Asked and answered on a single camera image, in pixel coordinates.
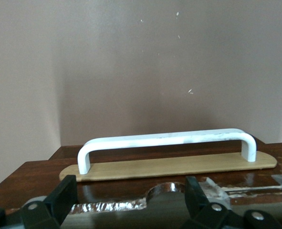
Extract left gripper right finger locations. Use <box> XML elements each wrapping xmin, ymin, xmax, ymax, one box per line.
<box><xmin>178</xmin><ymin>176</ymin><xmax>282</xmax><ymax>229</ymax></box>

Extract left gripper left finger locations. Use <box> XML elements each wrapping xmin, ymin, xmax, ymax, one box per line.
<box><xmin>0</xmin><ymin>175</ymin><xmax>79</xmax><ymax>229</ymax></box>

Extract wooden drawer with white handle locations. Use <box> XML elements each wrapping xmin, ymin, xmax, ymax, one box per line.
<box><xmin>0</xmin><ymin>128</ymin><xmax>282</xmax><ymax>229</ymax></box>

